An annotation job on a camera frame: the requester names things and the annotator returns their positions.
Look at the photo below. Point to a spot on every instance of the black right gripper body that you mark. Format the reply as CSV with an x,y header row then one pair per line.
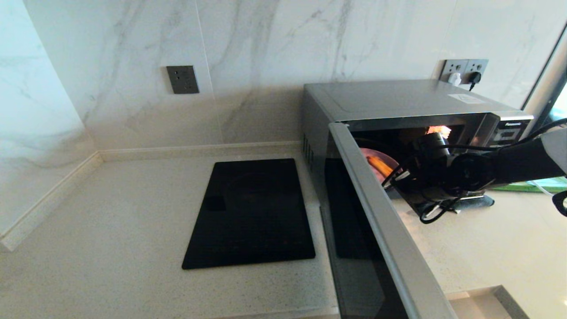
x,y
429,153

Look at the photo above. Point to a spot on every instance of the purple plastic plate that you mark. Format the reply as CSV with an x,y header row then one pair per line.
x,y
370,157

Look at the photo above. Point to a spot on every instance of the silver black microwave oven body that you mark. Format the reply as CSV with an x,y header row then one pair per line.
x,y
398,97

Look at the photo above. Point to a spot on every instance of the orange french fry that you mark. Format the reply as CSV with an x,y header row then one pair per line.
x,y
382,167
377,165

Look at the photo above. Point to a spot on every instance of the black rubber pad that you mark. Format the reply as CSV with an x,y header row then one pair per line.
x,y
480,201

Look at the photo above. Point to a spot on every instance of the white power plug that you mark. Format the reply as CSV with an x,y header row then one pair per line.
x,y
455,79

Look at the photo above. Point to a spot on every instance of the black power plug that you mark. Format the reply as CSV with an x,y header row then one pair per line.
x,y
475,78

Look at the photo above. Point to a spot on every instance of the green plastic cutting board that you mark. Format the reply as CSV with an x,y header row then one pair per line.
x,y
531,185

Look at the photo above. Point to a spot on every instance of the black glass induction cooktop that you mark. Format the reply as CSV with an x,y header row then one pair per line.
x,y
252,212

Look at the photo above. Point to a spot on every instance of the grey wall power socket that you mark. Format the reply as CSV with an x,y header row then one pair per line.
x,y
452,65
479,65

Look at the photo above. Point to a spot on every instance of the dark grey single wall socket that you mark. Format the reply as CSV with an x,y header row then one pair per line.
x,y
182,79

